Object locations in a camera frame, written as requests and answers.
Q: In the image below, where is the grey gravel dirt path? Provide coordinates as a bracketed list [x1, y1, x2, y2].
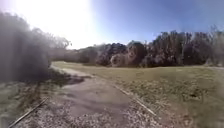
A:
[8, 63, 174, 128]

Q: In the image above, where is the thin path edging strip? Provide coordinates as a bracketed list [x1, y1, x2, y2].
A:
[7, 97, 50, 128]
[111, 83, 158, 117]

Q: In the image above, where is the row of trees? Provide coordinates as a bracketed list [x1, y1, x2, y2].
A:
[49, 29, 224, 69]

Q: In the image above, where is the wide grass field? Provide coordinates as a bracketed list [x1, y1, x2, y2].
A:
[52, 60, 224, 128]

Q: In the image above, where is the wood of dark trees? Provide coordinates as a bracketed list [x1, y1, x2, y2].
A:
[0, 11, 72, 84]

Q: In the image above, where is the grass strip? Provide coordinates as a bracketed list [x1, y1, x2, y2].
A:
[0, 69, 73, 128]

